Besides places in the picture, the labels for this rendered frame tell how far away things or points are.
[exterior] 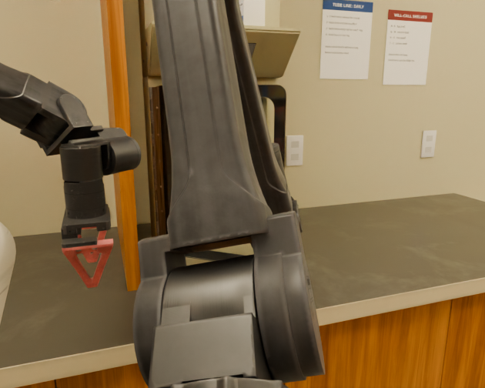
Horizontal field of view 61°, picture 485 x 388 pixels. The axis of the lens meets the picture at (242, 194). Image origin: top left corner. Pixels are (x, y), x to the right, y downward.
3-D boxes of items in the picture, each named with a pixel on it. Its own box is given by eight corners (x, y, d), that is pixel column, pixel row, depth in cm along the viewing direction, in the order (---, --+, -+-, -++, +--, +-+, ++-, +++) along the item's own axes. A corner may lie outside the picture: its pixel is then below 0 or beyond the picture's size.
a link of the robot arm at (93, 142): (49, 139, 59) (77, 142, 57) (87, 135, 65) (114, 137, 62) (55, 186, 61) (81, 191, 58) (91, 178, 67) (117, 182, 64)
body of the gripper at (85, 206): (108, 214, 69) (105, 170, 67) (111, 233, 60) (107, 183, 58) (66, 218, 67) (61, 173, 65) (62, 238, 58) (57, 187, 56)
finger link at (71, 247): (115, 270, 67) (110, 215, 64) (117, 290, 60) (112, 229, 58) (69, 276, 65) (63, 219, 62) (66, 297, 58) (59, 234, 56)
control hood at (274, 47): (146, 75, 92) (144, 28, 90) (279, 77, 102) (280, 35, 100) (153, 74, 82) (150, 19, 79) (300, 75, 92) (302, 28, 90)
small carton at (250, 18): (235, 30, 93) (235, 1, 92) (256, 31, 95) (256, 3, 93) (243, 27, 89) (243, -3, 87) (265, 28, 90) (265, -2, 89)
